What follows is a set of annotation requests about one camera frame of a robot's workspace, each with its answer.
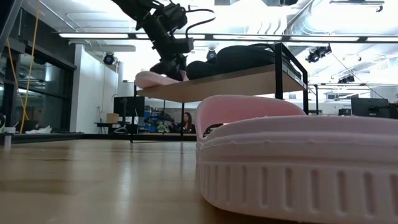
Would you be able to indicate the large black monitor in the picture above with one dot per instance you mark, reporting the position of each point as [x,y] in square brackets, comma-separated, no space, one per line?
[370,107]

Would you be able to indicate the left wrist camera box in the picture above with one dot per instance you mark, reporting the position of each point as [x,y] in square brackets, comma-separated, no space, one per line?
[175,17]

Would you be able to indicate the pink slide sandal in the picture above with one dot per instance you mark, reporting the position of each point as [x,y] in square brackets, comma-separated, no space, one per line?
[149,79]
[295,161]

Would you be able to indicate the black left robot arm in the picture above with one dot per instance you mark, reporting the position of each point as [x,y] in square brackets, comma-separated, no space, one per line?
[133,7]

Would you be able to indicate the black slide sandal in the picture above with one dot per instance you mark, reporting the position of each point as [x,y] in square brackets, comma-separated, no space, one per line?
[202,70]
[245,59]

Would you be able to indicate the overhead bar with light strips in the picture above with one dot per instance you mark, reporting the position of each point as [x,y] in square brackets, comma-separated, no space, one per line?
[208,37]

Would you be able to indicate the cardboard box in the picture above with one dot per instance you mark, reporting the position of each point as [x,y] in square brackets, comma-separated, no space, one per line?
[112,118]

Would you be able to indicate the white cloth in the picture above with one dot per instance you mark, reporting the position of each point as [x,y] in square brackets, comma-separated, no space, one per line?
[38,130]

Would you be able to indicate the black aluminium rig frame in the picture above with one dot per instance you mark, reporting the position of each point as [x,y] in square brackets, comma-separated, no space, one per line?
[62,137]

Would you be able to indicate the person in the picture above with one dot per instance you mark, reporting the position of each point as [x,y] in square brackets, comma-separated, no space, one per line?
[187,119]

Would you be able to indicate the black ceiling spot lamp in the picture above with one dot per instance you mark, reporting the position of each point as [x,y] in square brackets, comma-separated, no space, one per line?
[345,79]
[109,59]
[211,55]
[317,54]

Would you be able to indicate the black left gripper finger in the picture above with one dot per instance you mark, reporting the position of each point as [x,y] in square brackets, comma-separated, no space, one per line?
[163,69]
[180,68]

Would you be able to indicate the wooden shelf with black frame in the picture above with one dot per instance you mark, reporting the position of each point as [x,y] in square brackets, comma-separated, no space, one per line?
[224,85]

